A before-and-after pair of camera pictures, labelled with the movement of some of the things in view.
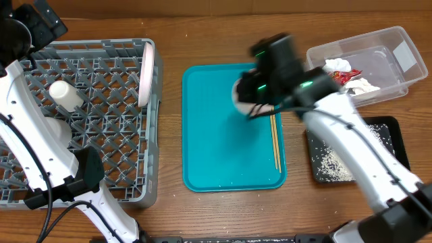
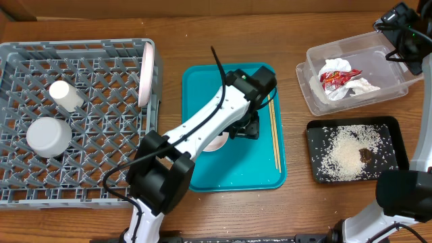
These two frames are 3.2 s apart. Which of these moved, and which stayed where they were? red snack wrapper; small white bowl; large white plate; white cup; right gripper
Moved: right gripper; small white bowl
Stayed: large white plate; red snack wrapper; white cup
